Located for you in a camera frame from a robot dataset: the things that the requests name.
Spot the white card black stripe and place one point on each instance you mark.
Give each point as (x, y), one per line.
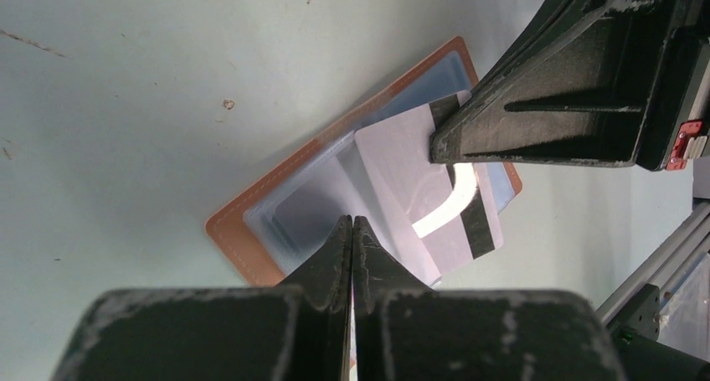
(439, 217)

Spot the brown leather card holder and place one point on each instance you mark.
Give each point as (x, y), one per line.
(281, 220)

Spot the aluminium frame rail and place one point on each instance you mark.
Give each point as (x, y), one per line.
(635, 306)

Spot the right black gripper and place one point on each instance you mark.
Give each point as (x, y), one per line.
(582, 81)

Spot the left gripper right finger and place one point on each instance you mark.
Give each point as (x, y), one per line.
(408, 331)

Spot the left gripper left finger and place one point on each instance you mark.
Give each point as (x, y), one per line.
(295, 330)

